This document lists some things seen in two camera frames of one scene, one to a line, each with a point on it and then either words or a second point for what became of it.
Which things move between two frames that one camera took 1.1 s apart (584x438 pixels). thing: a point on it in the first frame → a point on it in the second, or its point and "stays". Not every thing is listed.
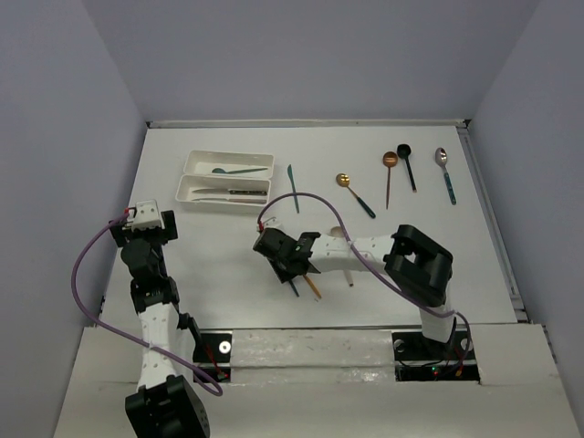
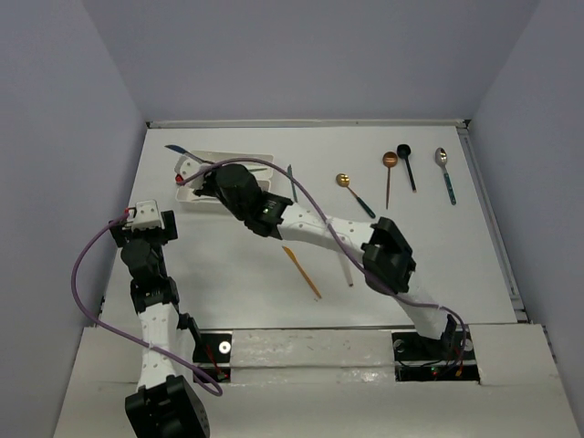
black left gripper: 121,234 stays
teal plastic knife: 290,176 stays
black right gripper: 283,274 → 206,187
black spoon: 403,151 stays
